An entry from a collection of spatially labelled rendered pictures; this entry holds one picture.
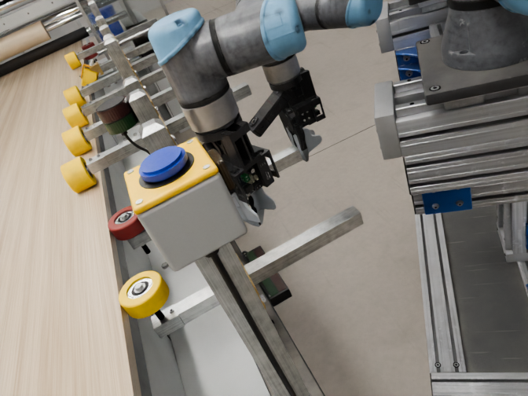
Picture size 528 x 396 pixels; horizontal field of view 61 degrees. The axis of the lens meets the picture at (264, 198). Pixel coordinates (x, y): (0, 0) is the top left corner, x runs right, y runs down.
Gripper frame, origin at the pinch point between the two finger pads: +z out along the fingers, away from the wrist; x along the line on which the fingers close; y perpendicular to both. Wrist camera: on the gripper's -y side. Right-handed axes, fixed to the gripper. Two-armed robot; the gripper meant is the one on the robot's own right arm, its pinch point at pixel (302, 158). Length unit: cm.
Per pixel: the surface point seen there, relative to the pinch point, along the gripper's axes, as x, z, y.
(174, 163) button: -57, -40, -26
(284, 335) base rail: -32.3, 12.4, -24.1
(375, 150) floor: 103, 83, 71
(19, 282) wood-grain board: -3, -8, -66
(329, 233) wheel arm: -26.5, 1.0, -7.7
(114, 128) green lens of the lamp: -6.6, -28.6, -33.3
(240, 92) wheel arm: 23.5, -12.5, -3.3
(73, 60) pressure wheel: 171, -12, -49
